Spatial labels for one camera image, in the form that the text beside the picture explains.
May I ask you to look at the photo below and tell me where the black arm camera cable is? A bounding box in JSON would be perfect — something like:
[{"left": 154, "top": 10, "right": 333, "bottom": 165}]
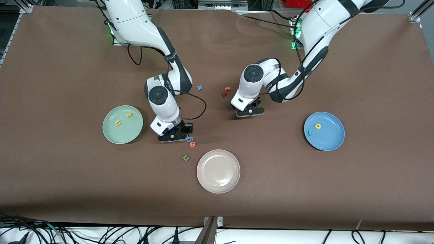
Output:
[
  {"left": 127, "top": 44, "right": 207, "bottom": 134},
  {"left": 275, "top": 0, "right": 406, "bottom": 102}
]

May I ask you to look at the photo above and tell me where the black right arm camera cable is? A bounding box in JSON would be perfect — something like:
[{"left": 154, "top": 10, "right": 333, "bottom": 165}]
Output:
[{"left": 127, "top": 44, "right": 207, "bottom": 134}]

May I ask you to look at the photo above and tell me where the beige plate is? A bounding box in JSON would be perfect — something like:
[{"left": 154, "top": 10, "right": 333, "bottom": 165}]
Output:
[{"left": 196, "top": 149, "right": 241, "bottom": 194}]

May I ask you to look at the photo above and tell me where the blue plate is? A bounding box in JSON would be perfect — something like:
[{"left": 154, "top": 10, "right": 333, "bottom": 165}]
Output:
[{"left": 304, "top": 111, "right": 346, "bottom": 151}]

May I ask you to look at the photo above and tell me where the brown table cover sheet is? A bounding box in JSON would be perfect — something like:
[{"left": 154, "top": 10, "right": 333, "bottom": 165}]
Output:
[{"left": 0, "top": 5, "right": 434, "bottom": 231}]

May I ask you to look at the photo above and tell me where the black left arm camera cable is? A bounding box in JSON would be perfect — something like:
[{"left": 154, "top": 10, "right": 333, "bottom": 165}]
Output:
[{"left": 275, "top": 0, "right": 406, "bottom": 102}]

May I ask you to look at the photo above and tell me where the red box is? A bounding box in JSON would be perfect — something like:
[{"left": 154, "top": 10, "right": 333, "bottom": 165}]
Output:
[{"left": 285, "top": 0, "right": 313, "bottom": 9}]

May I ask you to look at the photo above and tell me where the black looped cable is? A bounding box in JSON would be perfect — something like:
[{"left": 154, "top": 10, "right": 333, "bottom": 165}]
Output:
[{"left": 351, "top": 230, "right": 367, "bottom": 244}]

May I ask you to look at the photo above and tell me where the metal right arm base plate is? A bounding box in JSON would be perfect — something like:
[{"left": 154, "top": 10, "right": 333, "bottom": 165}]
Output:
[{"left": 112, "top": 33, "right": 136, "bottom": 45}]

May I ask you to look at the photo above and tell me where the black cable on table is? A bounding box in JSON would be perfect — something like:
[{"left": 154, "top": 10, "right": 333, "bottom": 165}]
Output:
[
  {"left": 270, "top": 9, "right": 299, "bottom": 21},
  {"left": 237, "top": 14, "right": 294, "bottom": 27}
]

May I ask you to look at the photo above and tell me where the light green plate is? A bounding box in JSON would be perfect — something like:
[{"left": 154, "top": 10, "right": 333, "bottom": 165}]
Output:
[{"left": 102, "top": 105, "right": 144, "bottom": 145}]

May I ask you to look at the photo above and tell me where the silver corner bracket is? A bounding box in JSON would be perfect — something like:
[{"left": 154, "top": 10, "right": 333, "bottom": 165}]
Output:
[{"left": 203, "top": 216, "right": 223, "bottom": 227}]

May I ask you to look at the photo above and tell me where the grey metal beam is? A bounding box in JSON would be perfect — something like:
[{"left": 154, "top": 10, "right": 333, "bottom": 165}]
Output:
[{"left": 195, "top": 217, "right": 218, "bottom": 244}]

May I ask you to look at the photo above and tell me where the thick black cable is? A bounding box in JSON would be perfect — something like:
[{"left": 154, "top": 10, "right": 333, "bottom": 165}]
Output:
[{"left": 0, "top": 213, "right": 48, "bottom": 234}]

